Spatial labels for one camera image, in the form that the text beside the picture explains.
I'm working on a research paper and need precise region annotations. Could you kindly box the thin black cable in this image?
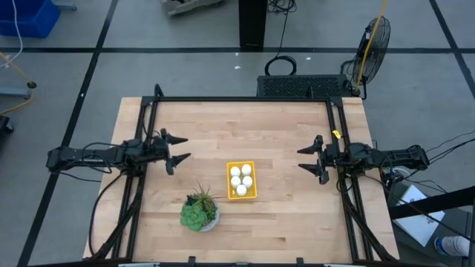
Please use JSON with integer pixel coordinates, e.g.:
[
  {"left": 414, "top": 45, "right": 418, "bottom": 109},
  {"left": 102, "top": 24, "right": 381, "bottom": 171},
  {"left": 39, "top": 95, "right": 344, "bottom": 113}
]
[{"left": 422, "top": 129, "right": 475, "bottom": 156}]

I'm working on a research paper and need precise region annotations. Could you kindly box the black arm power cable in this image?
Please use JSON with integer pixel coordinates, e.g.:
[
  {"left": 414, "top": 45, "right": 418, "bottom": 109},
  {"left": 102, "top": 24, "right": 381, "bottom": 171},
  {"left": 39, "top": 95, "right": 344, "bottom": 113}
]
[{"left": 88, "top": 172, "right": 125, "bottom": 257}]

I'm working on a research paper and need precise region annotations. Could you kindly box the yellow floor cable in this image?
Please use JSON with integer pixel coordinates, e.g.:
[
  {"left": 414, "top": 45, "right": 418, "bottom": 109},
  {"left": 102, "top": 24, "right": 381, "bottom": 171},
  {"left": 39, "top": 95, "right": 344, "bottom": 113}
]
[{"left": 0, "top": 50, "right": 36, "bottom": 116}]

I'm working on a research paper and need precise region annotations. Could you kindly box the black floor object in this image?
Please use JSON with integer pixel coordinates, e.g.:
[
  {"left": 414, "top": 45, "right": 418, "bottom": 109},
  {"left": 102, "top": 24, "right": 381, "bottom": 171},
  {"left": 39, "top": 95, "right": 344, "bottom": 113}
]
[{"left": 0, "top": 115, "right": 15, "bottom": 135}]

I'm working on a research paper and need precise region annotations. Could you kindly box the grey stand leg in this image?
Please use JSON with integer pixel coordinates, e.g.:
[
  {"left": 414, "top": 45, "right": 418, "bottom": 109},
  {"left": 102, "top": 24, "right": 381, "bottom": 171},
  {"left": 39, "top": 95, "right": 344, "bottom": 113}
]
[{"left": 51, "top": 1, "right": 78, "bottom": 12}]

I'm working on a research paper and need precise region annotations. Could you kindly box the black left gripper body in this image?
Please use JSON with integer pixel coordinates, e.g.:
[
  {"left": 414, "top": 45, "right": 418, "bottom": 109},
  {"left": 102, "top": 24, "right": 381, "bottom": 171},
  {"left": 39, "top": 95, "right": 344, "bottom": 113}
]
[{"left": 142, "top": 136, "right": 176, "bottom": 177}]

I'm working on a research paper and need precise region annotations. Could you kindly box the grey pallet platform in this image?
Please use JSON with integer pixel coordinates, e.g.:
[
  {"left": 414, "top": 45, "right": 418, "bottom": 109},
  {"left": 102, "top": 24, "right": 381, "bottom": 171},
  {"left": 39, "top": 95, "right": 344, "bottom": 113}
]
[{"left": 160, "top": 0, "right": 226, "bottom": 18}]

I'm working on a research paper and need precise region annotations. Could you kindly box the white and blue bottle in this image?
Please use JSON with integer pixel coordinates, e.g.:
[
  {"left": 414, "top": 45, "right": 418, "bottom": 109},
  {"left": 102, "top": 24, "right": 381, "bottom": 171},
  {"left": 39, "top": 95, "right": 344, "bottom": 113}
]
[{"left": 433, "top": 236, "right": 471, "bottom": 257}]

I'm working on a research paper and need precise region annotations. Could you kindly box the grey stand base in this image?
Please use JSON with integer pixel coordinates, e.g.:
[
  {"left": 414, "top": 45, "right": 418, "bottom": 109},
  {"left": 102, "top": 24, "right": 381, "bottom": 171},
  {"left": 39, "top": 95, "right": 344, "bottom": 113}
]
[{"left": 0, "top": 87, "right": 33, "bottom": 99}]

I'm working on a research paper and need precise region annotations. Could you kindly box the blue plastic bin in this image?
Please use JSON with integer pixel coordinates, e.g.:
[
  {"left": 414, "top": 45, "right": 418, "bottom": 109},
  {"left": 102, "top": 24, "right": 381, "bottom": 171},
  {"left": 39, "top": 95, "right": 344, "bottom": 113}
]
[{"left": 0, "top": 0, "right": 62, "bottom": 39}]

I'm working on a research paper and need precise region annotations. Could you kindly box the white cable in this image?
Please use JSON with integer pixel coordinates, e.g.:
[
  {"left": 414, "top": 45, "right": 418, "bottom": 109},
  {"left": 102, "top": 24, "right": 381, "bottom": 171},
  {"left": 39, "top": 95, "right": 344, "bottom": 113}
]
[{"left": 0, "top": 0, "right": 24, "bottom": 70}]

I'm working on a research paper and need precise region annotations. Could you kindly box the black rectangular column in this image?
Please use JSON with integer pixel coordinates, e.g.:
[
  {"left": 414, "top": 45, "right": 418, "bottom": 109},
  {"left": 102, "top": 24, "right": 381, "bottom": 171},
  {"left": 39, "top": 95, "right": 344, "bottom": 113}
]
[{"left": 238, "top": 0, "right": 269, "bottom": 52}]

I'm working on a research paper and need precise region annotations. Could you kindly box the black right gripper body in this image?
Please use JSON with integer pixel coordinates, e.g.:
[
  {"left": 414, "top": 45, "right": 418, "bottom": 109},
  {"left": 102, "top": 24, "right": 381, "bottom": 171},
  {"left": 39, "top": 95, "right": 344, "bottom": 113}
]
[{"left": 318, "top": 142, "right": 350, "bottom": 186}]

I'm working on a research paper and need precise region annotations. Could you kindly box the yellow plastic basket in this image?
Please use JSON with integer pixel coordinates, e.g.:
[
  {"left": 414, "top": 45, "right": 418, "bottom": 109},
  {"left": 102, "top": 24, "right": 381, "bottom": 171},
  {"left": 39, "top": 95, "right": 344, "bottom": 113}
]
[{"left": 226, "top": 160, "right": 258, "bottom": 201}]

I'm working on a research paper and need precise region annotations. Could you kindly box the succulent plant in white pot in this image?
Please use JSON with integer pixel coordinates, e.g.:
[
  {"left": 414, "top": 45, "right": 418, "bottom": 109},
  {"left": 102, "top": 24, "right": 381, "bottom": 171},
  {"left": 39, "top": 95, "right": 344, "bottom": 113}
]
[{"left": 180, "top": 181, "right": 225, "bottom": 233}]

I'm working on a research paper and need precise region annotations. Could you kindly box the white booklet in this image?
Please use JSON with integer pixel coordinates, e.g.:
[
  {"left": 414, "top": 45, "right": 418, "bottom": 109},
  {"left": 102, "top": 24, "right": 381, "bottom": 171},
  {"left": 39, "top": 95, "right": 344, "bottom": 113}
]
[{"left": 393, "top": 184, "right": 445, "bottom": 248}]

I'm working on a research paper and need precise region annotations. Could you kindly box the black coiled floor cable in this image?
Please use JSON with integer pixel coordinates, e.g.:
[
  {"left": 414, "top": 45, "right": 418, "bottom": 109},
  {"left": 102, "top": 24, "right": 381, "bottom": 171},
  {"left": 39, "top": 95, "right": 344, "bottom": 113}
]
[{"left": 264, "top": 0, "right": 298, "bottom": 77}]

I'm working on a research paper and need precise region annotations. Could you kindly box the black floor fan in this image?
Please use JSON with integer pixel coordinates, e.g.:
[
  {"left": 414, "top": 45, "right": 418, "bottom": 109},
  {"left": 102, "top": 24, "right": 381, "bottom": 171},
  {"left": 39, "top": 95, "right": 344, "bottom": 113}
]
[{"left": 341, "top": 16, "right": 392, "bottom": 100}]

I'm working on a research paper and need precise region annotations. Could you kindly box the black metal beam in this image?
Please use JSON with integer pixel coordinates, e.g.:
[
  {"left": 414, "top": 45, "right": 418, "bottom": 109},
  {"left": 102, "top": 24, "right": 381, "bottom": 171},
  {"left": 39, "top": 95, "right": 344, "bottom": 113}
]
[{"left": 388, "top": 185, "right": 475, "bottom": 220}]

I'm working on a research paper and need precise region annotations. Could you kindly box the black perforated equipment case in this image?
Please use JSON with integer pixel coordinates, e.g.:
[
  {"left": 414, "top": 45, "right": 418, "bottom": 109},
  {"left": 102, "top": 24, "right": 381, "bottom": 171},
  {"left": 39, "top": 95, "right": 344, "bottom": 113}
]
[{"left": 256, "top": 73, "right": 353, "bottom": 99}]

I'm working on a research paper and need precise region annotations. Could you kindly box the yellow hanging cable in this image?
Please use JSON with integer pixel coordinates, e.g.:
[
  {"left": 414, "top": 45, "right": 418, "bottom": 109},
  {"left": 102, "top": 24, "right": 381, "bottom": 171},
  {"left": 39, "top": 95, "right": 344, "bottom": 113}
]
[{"left": 355, "top": 0, "right": 390, "bottom": 92}]

